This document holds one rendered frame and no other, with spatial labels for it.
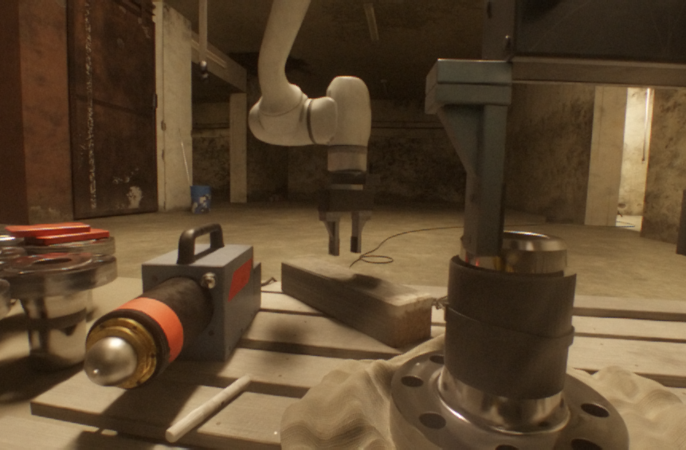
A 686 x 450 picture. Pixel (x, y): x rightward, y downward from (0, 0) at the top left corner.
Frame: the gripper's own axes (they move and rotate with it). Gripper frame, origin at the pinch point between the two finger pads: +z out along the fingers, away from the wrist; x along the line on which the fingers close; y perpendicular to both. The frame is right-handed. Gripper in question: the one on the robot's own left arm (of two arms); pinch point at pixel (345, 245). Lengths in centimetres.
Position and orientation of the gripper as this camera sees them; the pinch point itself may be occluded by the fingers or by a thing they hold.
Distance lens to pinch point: 86.2
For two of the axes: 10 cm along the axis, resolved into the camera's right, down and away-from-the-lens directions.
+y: -6.1, -1.0, 7.9
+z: -0.2, 9.9, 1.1
